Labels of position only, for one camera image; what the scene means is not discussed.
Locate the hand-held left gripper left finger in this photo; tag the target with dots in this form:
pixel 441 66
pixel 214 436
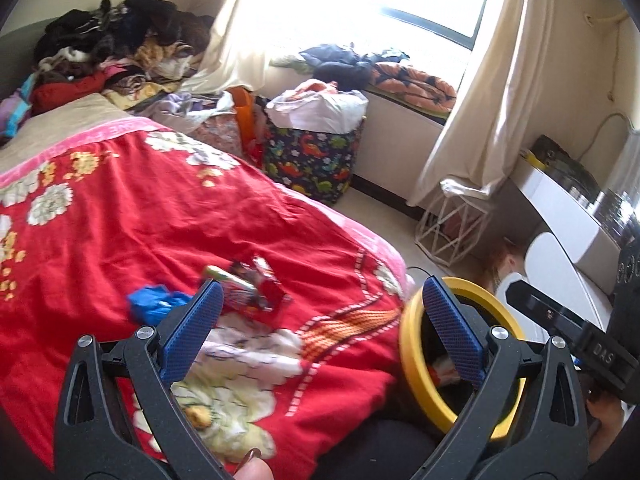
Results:
pixel 195 330

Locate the white plastic bag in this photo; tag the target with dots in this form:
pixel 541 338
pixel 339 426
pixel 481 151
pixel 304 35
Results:
pixel 325 110

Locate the beige bed sheet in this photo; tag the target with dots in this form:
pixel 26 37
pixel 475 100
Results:
pixel 60 130

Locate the person's left hand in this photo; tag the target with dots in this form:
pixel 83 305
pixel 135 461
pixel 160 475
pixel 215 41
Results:
pixel 254 471

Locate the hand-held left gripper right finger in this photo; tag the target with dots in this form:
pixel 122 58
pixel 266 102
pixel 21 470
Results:
pixel 452 325

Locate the cream curtain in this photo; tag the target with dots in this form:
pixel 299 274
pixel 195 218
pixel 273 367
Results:
pixel 500 85
pixel 235 35

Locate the dark blue jacket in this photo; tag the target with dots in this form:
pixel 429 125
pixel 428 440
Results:
pixel 340 60

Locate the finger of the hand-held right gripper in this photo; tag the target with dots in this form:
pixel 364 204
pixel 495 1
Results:
pixel 545 312

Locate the pile of dark clothes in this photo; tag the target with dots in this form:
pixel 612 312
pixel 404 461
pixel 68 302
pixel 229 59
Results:
pixel 125 25

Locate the lavender cloth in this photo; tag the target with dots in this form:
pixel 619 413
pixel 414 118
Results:
pixel 175 102

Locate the dinosaur print storage basket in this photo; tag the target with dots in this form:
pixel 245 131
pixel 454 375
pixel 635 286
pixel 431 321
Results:
pixel 310 160

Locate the person's black trouser leg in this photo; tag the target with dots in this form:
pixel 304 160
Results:
pixel 380 450

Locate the black box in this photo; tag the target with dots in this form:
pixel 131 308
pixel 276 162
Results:
pixel 565 165

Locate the orange cloth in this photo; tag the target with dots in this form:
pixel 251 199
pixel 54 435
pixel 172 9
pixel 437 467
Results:
pixel 310 87

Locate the curved frame vanity mirror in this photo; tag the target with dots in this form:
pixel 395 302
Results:
pixel 631 160

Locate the orange black quilt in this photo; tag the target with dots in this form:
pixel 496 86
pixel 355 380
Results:
pixel 415 82

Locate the white desk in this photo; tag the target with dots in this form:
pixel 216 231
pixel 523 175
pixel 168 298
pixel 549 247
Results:
pixel 565 200

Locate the shiny patterned box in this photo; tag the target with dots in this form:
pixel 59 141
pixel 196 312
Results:
pixel 615 210

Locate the person's right hand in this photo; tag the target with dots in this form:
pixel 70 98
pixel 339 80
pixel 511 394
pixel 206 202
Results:
pixel 607 412

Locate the white chair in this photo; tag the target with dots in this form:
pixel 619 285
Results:
pixel 555 260

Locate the blue plastic wrapper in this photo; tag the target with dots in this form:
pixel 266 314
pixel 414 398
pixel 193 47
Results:
pixel 150 302

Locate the orange paper bag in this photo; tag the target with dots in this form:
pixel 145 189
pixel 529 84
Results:
pixel 245 110

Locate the red snack wrapper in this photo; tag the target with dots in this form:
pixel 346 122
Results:
pixel 267 282

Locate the yellow rimmed trash can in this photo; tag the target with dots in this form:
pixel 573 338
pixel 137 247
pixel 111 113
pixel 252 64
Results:
pixel 411 345

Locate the red floral blanket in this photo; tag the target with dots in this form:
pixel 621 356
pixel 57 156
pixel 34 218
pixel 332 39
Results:
pixel 125 220

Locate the orange fuzzy object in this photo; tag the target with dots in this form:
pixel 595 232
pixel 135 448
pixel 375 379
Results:
pixel 505 265

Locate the red snack wrappers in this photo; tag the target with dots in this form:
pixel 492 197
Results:
pixel 230 280

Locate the floral fabric bag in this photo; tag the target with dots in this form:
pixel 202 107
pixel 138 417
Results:
pixel 220 132

